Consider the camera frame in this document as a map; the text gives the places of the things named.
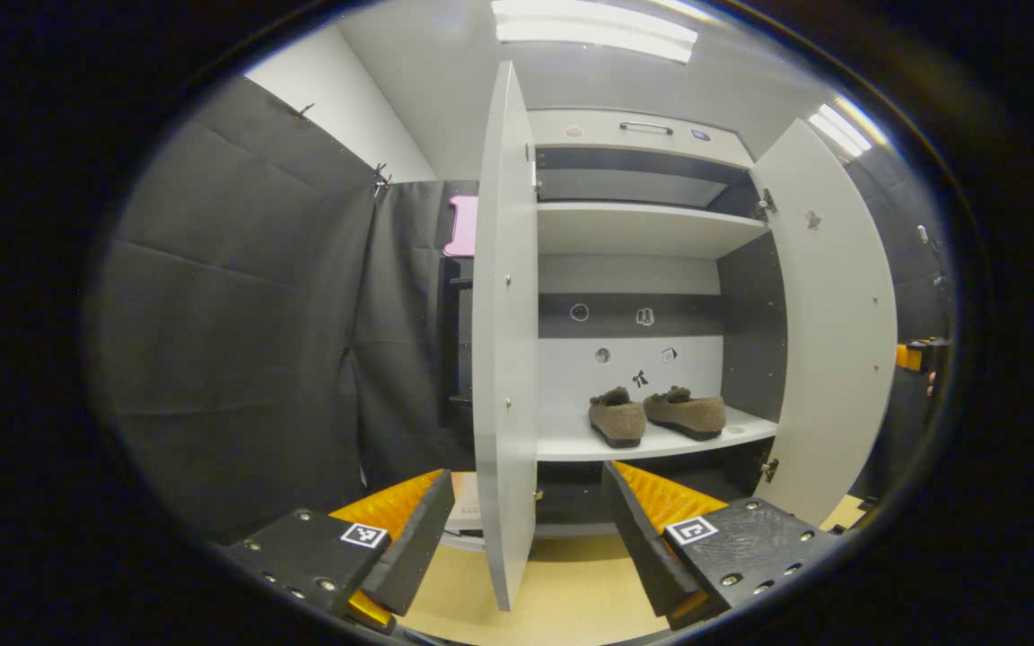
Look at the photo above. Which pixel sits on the brown fuzzy shoe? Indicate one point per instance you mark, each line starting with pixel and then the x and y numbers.
pixel 616 422
pixel 692 414

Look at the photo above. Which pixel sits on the large ceiling light panel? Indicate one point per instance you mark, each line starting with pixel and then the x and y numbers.
pixel 598 27

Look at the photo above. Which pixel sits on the white shoe cabinet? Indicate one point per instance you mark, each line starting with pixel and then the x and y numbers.
pixel 643 229

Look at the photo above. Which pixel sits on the small ceiling light panel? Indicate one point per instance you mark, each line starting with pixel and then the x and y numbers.
pixel 845 130

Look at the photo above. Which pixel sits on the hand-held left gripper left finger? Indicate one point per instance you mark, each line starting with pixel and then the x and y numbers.
pixel 414 547

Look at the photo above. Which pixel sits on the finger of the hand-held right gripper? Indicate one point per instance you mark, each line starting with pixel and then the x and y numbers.
pixel 907 356

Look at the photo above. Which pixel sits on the white cabinet door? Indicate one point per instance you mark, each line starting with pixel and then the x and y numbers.
pixel 503 404
pixel 840 341

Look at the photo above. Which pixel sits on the tan cover book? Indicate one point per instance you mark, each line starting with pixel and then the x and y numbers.
pixel 465 507

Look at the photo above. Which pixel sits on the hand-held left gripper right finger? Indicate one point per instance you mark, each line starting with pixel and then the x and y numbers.
pixel 638 547

